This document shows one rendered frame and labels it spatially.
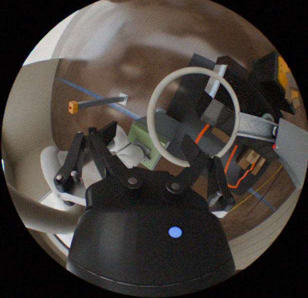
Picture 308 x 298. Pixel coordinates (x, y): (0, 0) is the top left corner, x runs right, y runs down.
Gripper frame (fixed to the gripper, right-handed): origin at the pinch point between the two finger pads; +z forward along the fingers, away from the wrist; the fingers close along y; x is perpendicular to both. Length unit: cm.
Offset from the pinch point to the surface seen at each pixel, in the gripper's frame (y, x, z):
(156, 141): 4.7, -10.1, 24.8
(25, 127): -617, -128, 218
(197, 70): 14.5, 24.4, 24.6
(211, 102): 44, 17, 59
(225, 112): 58, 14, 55
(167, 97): 22, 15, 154
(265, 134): 70, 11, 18
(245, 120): 51, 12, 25
